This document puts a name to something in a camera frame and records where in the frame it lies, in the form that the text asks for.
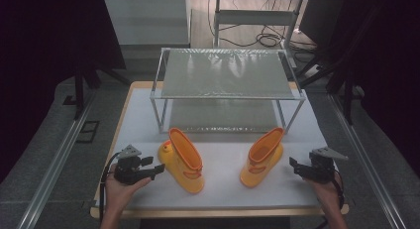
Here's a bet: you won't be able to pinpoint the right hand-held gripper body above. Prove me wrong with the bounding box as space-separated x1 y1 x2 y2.
301 146 350 185

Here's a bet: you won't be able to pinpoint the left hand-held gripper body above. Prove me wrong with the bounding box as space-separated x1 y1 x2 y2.
113 144 156 186

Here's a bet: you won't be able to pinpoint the yellow duck rain boot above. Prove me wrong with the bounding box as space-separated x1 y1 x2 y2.
240 126 285 189
157 127 206 194

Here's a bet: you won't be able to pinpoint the metal two-tier shoe rack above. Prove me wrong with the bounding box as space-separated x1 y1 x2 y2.
150 47 307 135

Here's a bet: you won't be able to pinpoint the person's left hand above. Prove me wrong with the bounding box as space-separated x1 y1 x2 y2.
104 165 153 217

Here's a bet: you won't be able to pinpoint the person's right hand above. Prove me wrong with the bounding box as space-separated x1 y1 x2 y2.
304 172 345 210

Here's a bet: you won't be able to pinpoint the white table mat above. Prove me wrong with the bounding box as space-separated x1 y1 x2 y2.
94 87 332 211

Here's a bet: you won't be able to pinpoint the black tripod stand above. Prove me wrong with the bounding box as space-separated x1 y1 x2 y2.
72 63 132 121
296 40 366 126

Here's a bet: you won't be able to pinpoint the small black floor plate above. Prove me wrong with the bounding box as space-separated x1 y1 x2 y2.
61 95 78 107

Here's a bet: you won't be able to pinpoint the grey cabinet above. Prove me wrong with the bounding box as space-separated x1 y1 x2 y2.
103 0 192 47

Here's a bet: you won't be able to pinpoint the white metal stand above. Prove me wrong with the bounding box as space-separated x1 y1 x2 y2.
212 0 303 51

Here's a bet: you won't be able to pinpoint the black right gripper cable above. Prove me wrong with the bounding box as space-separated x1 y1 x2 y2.
332 169 347 211

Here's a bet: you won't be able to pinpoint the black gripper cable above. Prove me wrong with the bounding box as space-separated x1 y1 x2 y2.
332 169 347 211
98 152 123 224

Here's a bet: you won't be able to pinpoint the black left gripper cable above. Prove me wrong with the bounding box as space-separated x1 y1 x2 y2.
98 152 123 224

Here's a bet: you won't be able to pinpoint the aluminium floor rail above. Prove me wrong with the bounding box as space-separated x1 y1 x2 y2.
327 92 408 229
17 89 97 229

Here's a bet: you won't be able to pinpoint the black rectangular floor frame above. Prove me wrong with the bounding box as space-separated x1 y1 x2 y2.
75 120 101 145

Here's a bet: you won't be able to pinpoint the black floor cables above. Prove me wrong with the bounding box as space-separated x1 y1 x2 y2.
207 0 319 55

